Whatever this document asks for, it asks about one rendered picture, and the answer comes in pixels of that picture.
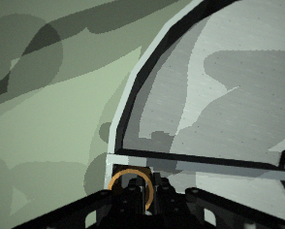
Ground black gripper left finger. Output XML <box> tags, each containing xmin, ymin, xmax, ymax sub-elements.
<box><xmin>12</xmin><ymin>175</ymin><xmax>145</xmax><ymax>229</ymax></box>

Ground bronze bushing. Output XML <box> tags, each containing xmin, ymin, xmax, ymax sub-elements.
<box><xmin>108</xmin><ymin>164</ymin><xmax>153</xmax><ymax>210</ymax></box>

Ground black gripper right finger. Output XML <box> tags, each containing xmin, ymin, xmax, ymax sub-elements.
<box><xmin>152</xmin><ymin>173</ymin><xmax>285</xmax><ymax>229</ymax></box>

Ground grey round turntable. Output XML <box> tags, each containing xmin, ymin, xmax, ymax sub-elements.
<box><xmin>104</xmin><ymin>0</ymin><xmax>285</xmax><ymax>219</ymax></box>

